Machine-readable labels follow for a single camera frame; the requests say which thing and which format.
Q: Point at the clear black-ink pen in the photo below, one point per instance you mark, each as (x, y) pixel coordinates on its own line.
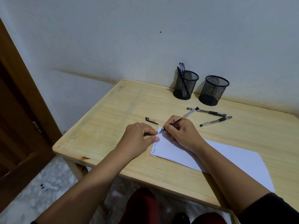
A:
(188, 114)

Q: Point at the black shoe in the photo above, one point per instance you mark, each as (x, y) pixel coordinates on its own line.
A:
(181, 218)

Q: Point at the person's right thumb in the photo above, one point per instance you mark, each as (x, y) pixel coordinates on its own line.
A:
(172, 133)

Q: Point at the brown wooden door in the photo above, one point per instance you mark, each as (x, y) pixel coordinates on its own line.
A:
(18, 128)

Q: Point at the dark pen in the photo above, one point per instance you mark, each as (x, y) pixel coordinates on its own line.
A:
(179, 71)

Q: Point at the light wooden table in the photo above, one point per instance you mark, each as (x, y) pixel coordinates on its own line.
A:
(116, 123)

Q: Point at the white paper sheet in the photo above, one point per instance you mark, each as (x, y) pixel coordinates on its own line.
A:
(233, 160)

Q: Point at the person's left hand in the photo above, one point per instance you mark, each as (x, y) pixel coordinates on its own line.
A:
(134, 141)

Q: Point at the person's red trouser legs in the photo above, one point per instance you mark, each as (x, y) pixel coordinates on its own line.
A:
(141, 207)

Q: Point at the black pen cap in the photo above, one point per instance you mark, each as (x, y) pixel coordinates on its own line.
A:
(149, 120)

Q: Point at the person's right forearm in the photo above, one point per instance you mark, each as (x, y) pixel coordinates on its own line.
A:
(224, 177)

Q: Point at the black mesh pen holder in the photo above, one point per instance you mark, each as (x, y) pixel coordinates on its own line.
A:
(185, 87)
(213, 92)

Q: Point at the black sleeve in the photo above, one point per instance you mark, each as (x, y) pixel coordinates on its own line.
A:
(273, 209)

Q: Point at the person's left forearm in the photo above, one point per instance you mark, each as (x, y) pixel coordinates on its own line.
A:
(88, 184)

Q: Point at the person's left thumb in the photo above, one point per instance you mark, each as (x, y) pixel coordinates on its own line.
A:
(150, 141)

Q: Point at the white plastic object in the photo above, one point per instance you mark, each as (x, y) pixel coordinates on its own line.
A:
(50, 186)

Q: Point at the capped clear black pen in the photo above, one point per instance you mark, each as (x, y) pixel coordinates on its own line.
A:
(216, 121)
(210, 112)

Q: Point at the person's right hand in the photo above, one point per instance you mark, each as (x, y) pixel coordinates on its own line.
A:
(184, 134)

